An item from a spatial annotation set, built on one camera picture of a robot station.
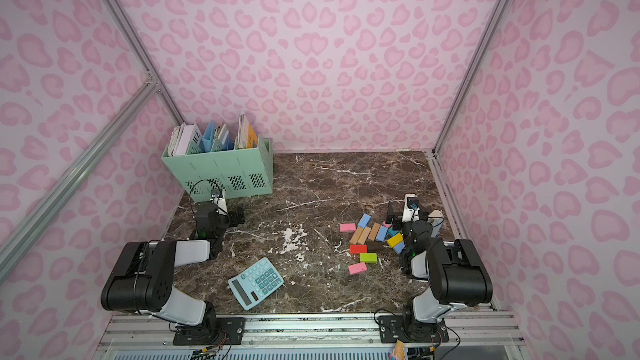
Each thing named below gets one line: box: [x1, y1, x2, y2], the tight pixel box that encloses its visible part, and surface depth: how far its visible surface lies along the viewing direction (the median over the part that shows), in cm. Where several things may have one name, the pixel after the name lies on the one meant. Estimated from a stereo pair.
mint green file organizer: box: [161, 135, 275, 203], surface depth 92 cm
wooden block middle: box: [357, 226, 372, 245], surface depth 94 cm
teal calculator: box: [228, 257, 285, 311], surface depth 82 cm
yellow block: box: [386, 232, 404, 248], surface depth 92 cm
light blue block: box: [357, 213, 371, 230], surface depth 97 cm
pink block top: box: [340, 223, 356, 232], surface depth 96 cm
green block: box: [359, 252, 378, 263], surface depth 89 cm
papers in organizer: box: [166, 110, 260, 156], surface depth 94 cm
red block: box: [349, 245, 368, 255], surface depth 90 cm
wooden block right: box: [368, 222, 381, 241], surface depth 95 cm
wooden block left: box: [350, 225, 365, 245], surface depth 94 cm
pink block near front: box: [348, 261, 368, 275], surface depth 86 cm
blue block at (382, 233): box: [375, 225, 388, 242], surface depth 95 cm
